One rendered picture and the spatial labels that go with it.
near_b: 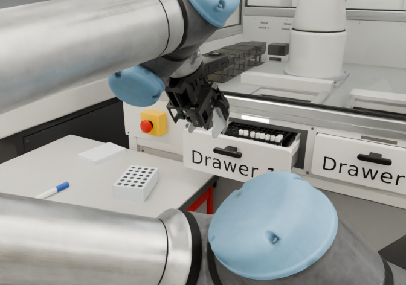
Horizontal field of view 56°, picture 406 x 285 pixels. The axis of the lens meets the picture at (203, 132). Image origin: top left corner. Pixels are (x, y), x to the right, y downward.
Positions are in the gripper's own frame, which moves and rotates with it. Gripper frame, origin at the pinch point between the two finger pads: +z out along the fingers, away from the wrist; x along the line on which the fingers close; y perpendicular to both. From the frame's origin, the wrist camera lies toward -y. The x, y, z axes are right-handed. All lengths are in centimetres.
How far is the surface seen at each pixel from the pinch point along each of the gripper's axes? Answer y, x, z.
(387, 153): -14.0, 34.0, 19.3
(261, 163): -1.5, 7.9, 14.9
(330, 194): -7.7, 22.1, 34.4
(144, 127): -7.2, -32.7, 19.4
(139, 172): 7.6, -25.6, 18.8
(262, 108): -18.7, 1.9, 16.0
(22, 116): 0, -80, 17
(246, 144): -3.7, 3.6, 11.5
